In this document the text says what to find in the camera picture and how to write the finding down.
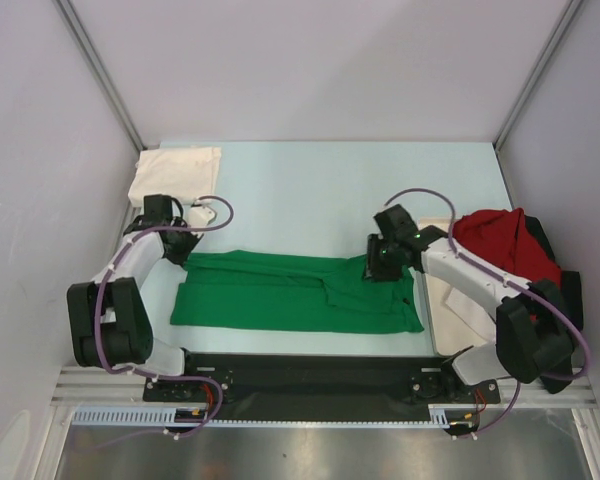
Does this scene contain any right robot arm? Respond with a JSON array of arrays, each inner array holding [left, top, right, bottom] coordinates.
[[364, 205, 578, 401]]

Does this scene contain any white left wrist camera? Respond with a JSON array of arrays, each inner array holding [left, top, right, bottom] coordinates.
[[185, 199, 217, 228]]

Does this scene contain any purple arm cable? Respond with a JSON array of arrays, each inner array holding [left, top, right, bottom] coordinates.
[[383, 187, 594, 439], [69, 195, 235, 454]]

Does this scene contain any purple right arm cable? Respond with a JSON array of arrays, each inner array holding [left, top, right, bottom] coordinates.
[[383, 187, 594, 439]]

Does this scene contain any aluminium frame post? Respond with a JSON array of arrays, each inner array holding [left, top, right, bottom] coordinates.
[[493, 0, 587, 155], [51, 0, 146, 152]]

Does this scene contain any white tray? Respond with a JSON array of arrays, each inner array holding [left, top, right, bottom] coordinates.
[[415, 215, 501, 357]]

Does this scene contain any aluminium front rail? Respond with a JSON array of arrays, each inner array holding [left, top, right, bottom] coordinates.
[[50, 367, 598, 409]]

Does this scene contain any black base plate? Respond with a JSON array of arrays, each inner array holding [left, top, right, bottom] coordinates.
[[143, 353, 501, 418]]

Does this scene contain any red t shirt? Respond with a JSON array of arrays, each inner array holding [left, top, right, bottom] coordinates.
[[453, 208, 562, 288]]

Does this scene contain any aluminium right frame post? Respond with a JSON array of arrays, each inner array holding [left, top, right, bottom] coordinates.
[[493, 0, 587, 155]]

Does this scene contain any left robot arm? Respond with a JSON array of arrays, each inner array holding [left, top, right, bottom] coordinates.
[[67, 194, 201, 400]]

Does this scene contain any green t shirt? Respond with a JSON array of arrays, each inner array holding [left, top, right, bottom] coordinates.
[[170, 250, 424, 335]]

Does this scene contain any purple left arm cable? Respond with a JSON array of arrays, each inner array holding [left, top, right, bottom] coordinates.
[[69, 195, 235, 454]]

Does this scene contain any white slotted cable duct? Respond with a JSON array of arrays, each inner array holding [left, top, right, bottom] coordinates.
[[72, 404, 478, 430]]

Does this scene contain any white t shirt in tray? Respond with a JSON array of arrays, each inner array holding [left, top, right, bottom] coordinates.
[[435, 287, 496, 356]]

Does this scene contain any aluminium left frame post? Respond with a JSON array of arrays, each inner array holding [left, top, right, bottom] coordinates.
[[51, 0, 146, 152]]

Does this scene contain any folded white t shirt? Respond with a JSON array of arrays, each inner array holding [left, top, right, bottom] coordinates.
[[128, 146, 222, 208]]

